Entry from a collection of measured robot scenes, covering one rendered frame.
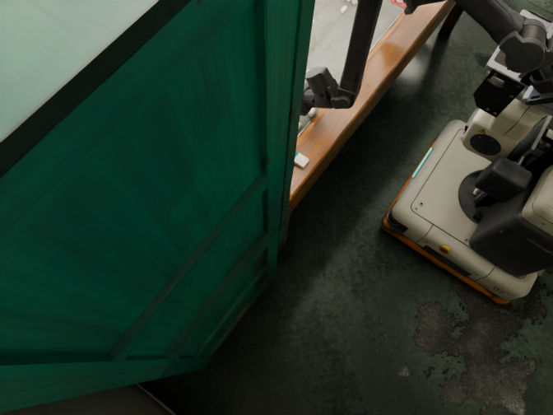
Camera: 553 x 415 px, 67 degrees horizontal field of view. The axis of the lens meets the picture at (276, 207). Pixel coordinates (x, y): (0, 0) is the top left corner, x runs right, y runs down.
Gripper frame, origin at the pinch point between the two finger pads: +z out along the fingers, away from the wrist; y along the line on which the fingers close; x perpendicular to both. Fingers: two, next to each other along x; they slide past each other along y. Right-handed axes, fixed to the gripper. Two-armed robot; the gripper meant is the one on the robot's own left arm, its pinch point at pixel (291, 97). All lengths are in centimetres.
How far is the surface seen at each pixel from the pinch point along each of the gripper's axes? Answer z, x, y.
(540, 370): -58, 155, 1
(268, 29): -77, -49, 44
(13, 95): -85, -60, 66
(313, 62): 6.3, 0.7, -19.4
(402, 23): -8, 10, -53
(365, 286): 5, 100, 18
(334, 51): 4.1, 2.7, -28.4
